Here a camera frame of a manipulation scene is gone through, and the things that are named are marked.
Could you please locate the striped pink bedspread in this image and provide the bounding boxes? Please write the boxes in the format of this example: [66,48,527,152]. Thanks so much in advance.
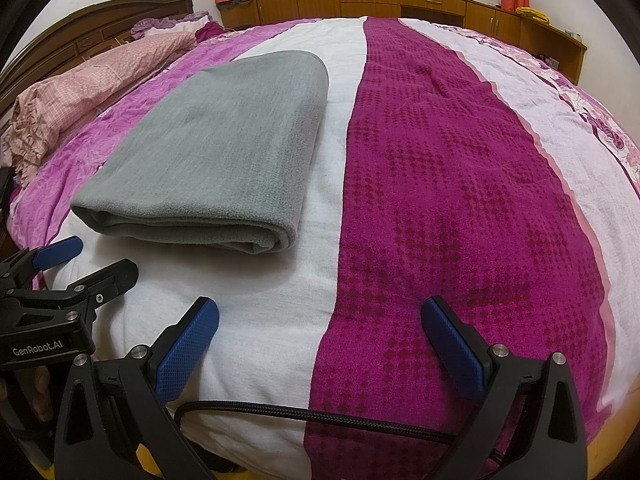
[5,15,640,480]

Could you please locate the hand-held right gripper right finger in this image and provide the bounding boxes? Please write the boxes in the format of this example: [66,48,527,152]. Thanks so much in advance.
[420,296,587,480]

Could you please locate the grey pants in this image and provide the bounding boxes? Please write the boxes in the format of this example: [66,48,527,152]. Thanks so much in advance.
[71,50,330,256]

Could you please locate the black braided cable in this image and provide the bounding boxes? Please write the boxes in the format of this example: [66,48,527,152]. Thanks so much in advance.
[172,399,506,465]

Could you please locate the wooden cabinet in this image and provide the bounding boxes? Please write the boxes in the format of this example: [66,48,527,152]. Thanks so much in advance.
[216,0,588,86]

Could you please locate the pink frilled pillow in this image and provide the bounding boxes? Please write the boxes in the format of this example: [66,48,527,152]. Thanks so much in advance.
[2,31,197,181]

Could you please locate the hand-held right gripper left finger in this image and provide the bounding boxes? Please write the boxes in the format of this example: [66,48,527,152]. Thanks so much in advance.
[52,296,221,480]

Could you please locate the person's left hand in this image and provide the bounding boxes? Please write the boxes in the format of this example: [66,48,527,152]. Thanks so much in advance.
[0,362,56,423]

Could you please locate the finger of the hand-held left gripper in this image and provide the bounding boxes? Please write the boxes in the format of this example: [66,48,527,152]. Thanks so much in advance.
[0,236,84,283]
[35,258,140,322]

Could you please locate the dark wooden headboard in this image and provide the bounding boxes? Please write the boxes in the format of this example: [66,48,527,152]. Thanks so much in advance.
[0,0,196,106]

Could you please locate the purple frilled pillow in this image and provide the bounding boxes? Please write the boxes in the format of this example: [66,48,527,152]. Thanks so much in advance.
[131,10,226,43]

